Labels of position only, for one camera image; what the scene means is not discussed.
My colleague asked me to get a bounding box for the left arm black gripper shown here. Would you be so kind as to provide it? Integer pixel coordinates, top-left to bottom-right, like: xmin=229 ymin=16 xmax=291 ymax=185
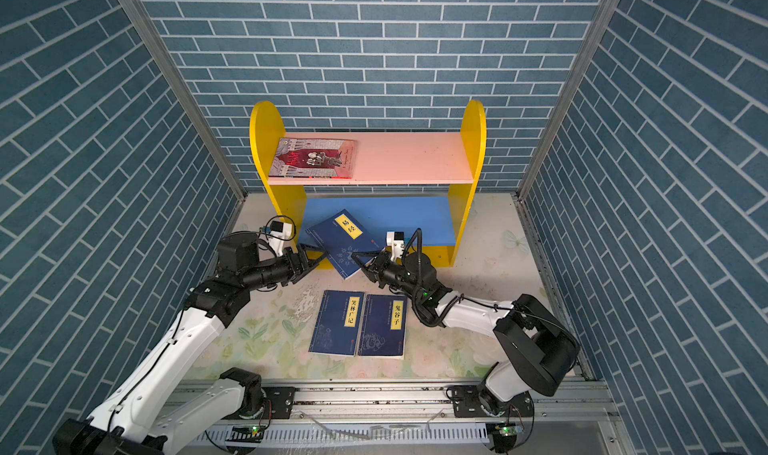
xmin=240 ymin=243 xmax=329 ymax=293

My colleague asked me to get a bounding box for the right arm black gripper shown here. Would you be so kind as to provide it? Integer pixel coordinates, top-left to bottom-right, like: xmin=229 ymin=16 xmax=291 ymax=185
xmin=354 ymin=251 xmax=426 ymax=302

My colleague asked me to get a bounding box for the blue book yellow label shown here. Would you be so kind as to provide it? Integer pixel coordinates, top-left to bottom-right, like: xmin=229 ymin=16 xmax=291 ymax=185
xmin=305 ymin=209 xmax=385 ymax=279

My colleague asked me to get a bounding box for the illustrated red grey book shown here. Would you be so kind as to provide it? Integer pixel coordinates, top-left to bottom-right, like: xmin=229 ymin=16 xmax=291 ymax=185
xmin=269 ymin=138 xmax=357 ymax=178

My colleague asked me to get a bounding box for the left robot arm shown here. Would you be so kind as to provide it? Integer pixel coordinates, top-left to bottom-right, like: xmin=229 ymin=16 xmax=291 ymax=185
xmin=53 ymin=231 xmax=327 ymax=454

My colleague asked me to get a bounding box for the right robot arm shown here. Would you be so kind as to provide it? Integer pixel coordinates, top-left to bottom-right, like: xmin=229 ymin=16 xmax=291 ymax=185
xmin=352 ymin=250 xmax=581 ymax=416

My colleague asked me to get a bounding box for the blue book underneath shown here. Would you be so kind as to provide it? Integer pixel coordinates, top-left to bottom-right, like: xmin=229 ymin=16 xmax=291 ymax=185
xmin=357 ymin=294 xmax=408 ymax=358

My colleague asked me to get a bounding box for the floral table mat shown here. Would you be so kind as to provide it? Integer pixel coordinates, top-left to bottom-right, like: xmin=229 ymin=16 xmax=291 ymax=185
xmin=186 ymin=193 xmax=550 ymax=380

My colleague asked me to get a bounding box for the blue book left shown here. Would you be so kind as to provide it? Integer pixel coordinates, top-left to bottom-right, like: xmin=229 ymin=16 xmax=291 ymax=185
xmin=309 ymin=290 xmax=365 ymax=356

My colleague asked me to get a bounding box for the yellow wooden bookshelf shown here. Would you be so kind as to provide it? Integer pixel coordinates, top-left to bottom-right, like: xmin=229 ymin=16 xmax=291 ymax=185
xmin=249 ymin=100 xmax=487 ymax=267

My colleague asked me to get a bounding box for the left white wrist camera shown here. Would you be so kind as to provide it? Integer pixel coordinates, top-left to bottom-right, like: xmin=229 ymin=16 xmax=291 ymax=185
xmin=260 ymin=214 xmax=296 ymax=257

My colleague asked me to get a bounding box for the black corrugated cable right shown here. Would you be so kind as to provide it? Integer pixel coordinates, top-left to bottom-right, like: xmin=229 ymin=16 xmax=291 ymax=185
xmin=401 ymin=226 xmax=463 ymax=329

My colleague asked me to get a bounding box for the aluminium front rail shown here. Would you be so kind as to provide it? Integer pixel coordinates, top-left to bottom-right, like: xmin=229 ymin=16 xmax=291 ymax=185
xmin=152 ymin=379 xmax=619 ymax=450

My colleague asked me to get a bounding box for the aluminium corner post left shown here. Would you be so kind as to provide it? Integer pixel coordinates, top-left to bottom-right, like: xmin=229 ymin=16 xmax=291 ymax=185
xmin=117 ymin=0 xmax=247 ymax=202

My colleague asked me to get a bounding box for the aluminium corner post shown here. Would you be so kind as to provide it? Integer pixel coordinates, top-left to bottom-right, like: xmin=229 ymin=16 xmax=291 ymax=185
xmin=517 ymin=0 xmax=620 ymax=201
xmin=117 ymin=0 xmax=247 ymax=202

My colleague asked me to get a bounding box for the aluminium corner post right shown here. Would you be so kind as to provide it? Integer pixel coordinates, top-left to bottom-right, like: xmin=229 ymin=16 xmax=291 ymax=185
xmin=517 ymin=0 xmax=620 ymax=201

